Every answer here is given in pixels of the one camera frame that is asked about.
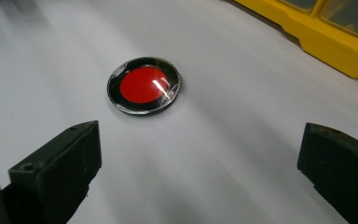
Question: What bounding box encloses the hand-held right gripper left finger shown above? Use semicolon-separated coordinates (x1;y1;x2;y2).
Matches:
0;119;103;224

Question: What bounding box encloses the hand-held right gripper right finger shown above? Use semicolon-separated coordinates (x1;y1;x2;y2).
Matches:
296;121;358;224

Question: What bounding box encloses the round black case red disc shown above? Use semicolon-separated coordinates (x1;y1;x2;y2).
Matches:
106;56;182;116

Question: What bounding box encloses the yellow compartment organizer box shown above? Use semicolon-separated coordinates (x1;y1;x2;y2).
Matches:
234;0;358;81

